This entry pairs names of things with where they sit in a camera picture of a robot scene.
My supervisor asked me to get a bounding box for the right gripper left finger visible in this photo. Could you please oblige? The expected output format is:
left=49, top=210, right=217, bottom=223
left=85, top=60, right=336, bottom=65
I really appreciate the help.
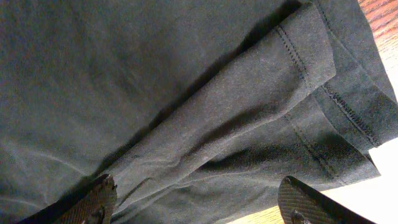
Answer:
left=18, top=174, right=117, bottom=224

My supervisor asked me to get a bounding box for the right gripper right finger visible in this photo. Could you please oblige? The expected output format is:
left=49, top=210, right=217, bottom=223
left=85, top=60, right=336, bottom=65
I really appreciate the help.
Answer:
left=277, top=176, right=374, bottom=224

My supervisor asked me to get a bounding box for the dark green t-shirt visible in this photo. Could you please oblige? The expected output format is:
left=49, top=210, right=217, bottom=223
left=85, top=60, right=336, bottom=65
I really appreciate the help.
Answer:
left=1, top=0, right=397, bottom=223

